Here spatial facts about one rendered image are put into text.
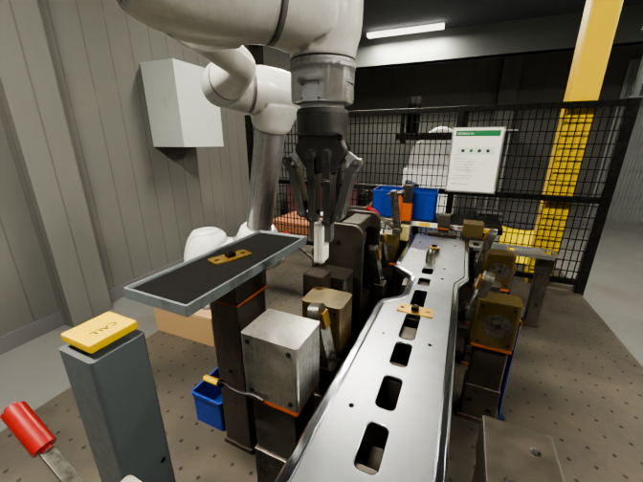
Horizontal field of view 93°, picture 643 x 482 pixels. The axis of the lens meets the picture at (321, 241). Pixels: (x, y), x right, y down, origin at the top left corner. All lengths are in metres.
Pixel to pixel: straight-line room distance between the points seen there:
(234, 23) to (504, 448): 0.58
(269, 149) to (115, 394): 0.78
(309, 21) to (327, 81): 0.07
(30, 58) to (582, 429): 3.24
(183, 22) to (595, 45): 1.63
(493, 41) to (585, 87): 4.67
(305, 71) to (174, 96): 2.87
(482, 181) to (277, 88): 1.11
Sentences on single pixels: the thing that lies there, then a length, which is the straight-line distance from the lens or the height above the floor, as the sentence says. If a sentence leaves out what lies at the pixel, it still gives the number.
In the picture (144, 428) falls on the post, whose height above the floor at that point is 1.00.
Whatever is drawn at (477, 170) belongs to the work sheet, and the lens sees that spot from 1.69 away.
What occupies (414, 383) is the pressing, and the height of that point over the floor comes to 1.00.
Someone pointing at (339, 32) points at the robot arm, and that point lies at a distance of 0.45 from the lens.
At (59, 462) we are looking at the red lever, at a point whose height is 1.09.
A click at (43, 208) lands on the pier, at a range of 2.86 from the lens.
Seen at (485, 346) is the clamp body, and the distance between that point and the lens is 0.85.
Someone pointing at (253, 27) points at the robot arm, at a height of 1.51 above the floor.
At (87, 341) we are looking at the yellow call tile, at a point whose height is 1.16.
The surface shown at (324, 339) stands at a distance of 0.58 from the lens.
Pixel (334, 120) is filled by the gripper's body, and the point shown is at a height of 1.41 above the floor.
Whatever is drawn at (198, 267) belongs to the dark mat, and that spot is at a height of 1.16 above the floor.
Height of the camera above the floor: 1.39
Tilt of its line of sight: 18 degrees down
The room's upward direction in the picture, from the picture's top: straight up
